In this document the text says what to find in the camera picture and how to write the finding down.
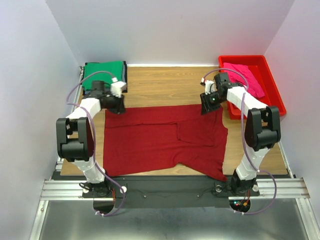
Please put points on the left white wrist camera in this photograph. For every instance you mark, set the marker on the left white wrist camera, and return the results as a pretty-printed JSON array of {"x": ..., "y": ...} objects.
[{"x": 117, "y": 87}]

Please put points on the pink t shirt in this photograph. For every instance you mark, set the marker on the pink t shirt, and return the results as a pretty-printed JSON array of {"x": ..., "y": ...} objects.
[{"x": 254, "y": 88}]

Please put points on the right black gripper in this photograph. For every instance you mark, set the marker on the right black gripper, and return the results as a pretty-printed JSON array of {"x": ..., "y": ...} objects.
[{"x": 208, "y": 105}]

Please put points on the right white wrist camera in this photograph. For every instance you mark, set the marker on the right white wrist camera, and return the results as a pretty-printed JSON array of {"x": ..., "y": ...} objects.
[{"x": 209, "y": 86}]

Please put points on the aluminium rail frame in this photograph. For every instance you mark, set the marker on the aluminium rail frame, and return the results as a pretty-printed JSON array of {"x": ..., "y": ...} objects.
[{"x": 282, "y": 211}]

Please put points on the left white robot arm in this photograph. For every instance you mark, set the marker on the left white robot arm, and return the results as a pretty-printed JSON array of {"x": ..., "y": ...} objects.
[{"x": 76, "y": 138}]

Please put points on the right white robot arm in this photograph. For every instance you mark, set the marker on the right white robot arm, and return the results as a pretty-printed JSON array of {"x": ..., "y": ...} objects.
[{"x": 260, "y": 125}]

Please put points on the red plastic bin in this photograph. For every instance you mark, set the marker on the red plastic bin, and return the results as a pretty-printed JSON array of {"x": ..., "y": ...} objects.
[{"x": 258, "y": 66}]

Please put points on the dark red t shirt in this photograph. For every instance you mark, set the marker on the dark red t shirt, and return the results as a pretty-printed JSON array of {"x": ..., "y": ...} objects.
[{"x": 146, "y": 139}]

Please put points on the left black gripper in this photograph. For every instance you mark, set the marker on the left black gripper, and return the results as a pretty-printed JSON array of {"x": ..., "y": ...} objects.
[{"x": 118, "y": 104}]

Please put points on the folded green t shirt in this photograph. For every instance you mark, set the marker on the folded green t shirt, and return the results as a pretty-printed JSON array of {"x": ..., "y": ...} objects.
[{"x": 100, "y": 71}]

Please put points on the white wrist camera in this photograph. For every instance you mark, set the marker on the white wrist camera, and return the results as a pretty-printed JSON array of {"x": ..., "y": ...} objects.
[
  {"x": 117, "y": 87},
  {"x": 209, "y": 86}
]

